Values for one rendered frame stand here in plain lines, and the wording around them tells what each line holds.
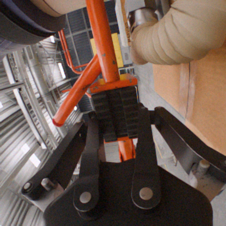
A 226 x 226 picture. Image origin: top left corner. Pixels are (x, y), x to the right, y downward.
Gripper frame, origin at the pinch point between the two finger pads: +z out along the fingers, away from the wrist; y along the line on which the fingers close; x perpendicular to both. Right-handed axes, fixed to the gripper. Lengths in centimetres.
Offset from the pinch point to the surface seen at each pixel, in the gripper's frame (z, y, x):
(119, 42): 727, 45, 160
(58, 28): 4.5, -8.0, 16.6
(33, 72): 431, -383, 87
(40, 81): 441, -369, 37
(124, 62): 735, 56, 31
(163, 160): 181, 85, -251
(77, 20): 1023, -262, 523
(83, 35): 1032, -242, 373
